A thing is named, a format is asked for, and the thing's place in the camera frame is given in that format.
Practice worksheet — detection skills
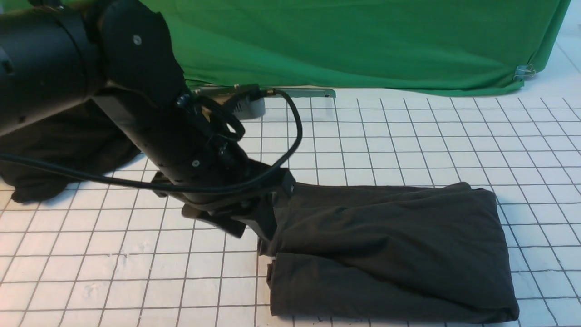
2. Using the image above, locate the dark gray long-sleeve shirt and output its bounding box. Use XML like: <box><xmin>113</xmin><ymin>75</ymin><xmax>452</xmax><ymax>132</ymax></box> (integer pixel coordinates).
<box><xmin>257</xmin><ymin>182</ymin><xmax>520</xmax><ymax>324</ymax></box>

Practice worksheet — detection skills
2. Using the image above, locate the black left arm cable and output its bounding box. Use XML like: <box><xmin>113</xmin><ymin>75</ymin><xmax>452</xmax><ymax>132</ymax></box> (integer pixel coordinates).
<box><xmin>0</xmin><ymin>89</ymin><xmax>303</xmax><ymax>194</ymax></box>

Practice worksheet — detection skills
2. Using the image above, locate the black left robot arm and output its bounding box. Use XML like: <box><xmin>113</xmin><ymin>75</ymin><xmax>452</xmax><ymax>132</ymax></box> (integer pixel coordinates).
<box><xmin>1</xmin><ymin>0</ymin><xmax>303</xmax><ymax>242</ymax></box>

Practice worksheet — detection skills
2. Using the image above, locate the gray metal strip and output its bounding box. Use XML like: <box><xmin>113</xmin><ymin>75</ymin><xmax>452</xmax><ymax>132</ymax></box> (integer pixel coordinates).
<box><xmin>261</xmin><ymin>87</ymin><xmax>336</xmax><ymax>99</ymax></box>

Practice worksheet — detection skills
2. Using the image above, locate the black clothes pile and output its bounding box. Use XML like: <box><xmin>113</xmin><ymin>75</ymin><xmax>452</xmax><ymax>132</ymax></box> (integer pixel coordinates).
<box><xmin>0</xmin><ymin>101</ymin><xmax>140</xmax><ymax>203</ymax></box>

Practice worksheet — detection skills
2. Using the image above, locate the metal binder clip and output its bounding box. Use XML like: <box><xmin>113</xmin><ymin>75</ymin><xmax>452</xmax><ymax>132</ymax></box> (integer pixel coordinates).
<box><xmin>513</xmin><ymin>64</ymin><xmax>536</xmax><ymax>81</ymax></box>

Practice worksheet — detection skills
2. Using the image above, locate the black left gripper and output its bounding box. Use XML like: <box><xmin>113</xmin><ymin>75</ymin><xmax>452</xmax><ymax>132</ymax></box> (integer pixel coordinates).
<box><xmin>94</xmin><ymin>89</ymin><xmax>296</xmax><ymax>241</ymax></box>

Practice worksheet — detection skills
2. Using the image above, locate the green backdrop cloth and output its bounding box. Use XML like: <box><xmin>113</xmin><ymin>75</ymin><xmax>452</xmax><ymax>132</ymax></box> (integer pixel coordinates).
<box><xmin>144</xmin><ymin>0</ymin><xmax>570</xmax><ymax>97</ymax></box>

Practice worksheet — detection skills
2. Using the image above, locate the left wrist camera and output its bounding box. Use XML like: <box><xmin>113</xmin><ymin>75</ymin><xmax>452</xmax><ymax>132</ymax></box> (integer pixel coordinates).
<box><xmin>193</xmin><ymin>84</ymin><xmax>266</xmax><ymax>121</ymax></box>

